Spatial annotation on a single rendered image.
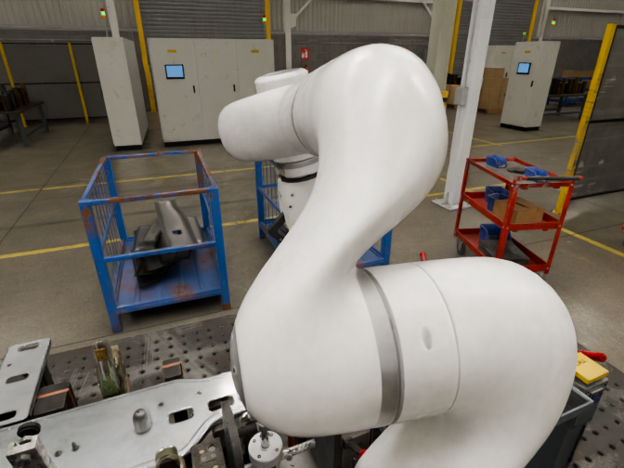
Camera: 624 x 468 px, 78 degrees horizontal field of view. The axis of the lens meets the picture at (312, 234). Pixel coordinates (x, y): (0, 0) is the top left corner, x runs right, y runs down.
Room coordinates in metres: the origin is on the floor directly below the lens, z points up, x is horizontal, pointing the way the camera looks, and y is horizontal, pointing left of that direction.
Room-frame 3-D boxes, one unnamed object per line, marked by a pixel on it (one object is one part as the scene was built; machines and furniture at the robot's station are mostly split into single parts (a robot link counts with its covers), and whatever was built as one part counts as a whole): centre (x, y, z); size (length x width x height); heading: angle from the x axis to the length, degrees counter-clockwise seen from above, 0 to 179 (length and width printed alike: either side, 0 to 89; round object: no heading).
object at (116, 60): (8.76, 4.00, 1.22); 2.40 x 0.54 x 2.45; 18
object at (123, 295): (2.79, 1.18, 0.47); 1.20 x 0.80 x 0.95; 20
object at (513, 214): (2.94, -1.60, 0.49); 0.81 x 0.47 x 0.97; 5
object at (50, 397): (0.67, 0.61, 0.84); 0.11 x 0.10 x 0.28; 23
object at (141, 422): (0.57, 0.36, 1.02); 0.03 x 0.03 x 0.07
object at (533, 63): (10.14, -5.30, 1.22); 0.80 x 0.54 x 2.45; 22
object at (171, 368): (0.75, 0.36, 0.84); 0.11 x 0.08 x 0.29; 23
